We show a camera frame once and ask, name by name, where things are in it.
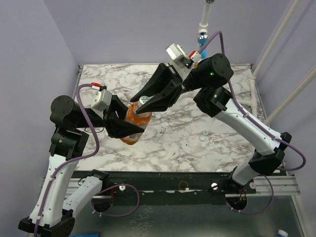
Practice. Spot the orange label drink bottle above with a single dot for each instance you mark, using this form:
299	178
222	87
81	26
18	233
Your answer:
140	120

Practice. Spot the aluminium rail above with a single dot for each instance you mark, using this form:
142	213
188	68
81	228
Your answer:
281	185

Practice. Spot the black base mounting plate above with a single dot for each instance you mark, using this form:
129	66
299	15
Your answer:
131	188

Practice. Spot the white Pocari bottle cap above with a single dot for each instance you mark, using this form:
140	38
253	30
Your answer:
202	138

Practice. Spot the blue object at bottom edge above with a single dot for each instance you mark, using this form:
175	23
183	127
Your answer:
87	235

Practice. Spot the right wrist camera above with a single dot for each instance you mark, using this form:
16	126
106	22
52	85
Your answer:
180	61

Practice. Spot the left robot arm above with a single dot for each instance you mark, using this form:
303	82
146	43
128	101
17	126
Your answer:
74	138

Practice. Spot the blue tap valve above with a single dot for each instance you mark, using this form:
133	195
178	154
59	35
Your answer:
202	38

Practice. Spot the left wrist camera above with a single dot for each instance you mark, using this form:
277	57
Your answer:
102	99

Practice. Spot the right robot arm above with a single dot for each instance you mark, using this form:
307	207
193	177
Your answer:
211	74

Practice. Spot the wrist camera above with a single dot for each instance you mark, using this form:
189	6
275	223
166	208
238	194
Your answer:
180	61
102	99

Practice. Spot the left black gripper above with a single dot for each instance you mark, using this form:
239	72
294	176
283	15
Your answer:
115	120

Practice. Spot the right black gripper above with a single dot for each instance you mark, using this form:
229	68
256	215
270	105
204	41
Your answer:
176	80

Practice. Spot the clear unlabelled plastic bottle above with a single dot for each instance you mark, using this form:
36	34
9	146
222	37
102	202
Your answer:
145	85

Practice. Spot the white PVC pipe frame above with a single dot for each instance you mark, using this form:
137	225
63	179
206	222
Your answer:
249	26

